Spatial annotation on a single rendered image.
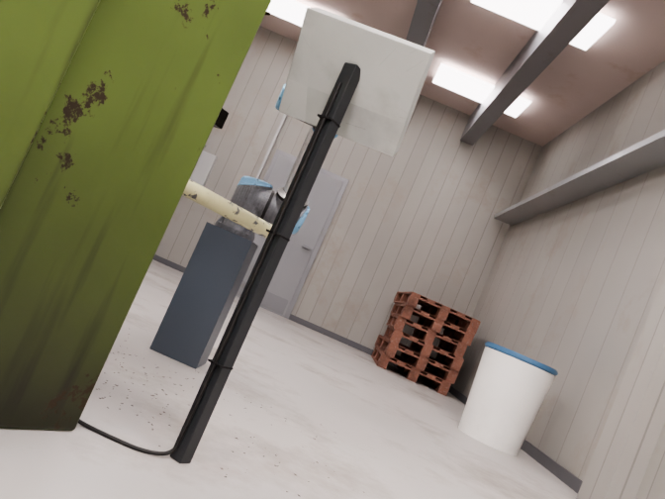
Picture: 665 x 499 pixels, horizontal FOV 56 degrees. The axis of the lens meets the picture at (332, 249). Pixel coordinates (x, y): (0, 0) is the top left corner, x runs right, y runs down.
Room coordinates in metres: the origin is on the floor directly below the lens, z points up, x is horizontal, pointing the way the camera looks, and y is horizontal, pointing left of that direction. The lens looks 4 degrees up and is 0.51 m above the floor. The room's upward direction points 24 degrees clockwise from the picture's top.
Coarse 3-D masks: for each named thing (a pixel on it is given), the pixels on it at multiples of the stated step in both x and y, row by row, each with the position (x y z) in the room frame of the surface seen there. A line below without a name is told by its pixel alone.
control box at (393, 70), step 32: (320, 32) 1.57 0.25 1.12; (352, 32) 1.54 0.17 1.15; (320, 64) 1.60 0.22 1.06; (384, 64) 1.55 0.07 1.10; (416, 64) 1.53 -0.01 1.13; (288, 96) 1.66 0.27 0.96; (320, 96) 1.64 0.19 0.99; (352, 96) 1.61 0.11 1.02; (384, 96) 1.58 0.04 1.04; (416, 96) 1.57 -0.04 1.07; (352, 128) 1.64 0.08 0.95; (384, 128) 1.62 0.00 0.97
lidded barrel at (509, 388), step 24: (480, 360) 4.78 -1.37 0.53; (504, 360) 4.53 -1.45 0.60; (528, 360) 4.45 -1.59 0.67; (480, 384) 4.64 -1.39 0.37; (504, 384) 4.50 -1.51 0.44; (528, 384) 4.47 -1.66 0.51; (480, 408) 4.58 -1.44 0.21; (504, 408) 4.49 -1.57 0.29; (528, 408) 4.50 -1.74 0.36; (480, 432) 4.54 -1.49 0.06; (504, 432) 4.49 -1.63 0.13
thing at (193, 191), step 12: (192, 180) 1.57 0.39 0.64; (192, 192) 1.56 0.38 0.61; (204, 192) 1.59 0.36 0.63; (204, 204) 1.62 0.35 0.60; (216, 204) 1.64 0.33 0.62; (228, 204) 1.67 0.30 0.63; (228, 216) 1.70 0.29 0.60; (240, 216) 1.73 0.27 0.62; (252, 216) 1.77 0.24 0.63; (252, 228) 1.79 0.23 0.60; (264, 228) 1.82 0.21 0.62
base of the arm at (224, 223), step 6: (222, 216) 2.82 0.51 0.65; (216, 222) 2.82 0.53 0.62; (222, 222) 2.80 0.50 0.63; (228, 222) 2.77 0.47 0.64; (234, 222) 2.77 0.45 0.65; (222, 228) 2.77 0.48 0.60; (228, 228) 2.76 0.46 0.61; (234, 228) 2.76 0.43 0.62; (240, 228) 2.77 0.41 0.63; (240, 234) 2.77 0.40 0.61; (246, 234) 2.79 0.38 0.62; (252, 234) 2.82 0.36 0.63; (252, 240) 2.84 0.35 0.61
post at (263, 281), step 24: (336, 96) 1.56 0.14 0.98; (336, 120) 1.57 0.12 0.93; (312, 168) 1.56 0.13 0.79; (288, 192) 1.57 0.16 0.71; (288, 216) 1.56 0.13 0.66; (264, 264) 1.56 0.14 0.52; (264, 288) 1.58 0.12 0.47; (240, 312) 1.56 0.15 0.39; (240, 336) 1.57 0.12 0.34; (216, 384) 1.56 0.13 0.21; (192, 432) 1.56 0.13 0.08; (192, 456) 1.59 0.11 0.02
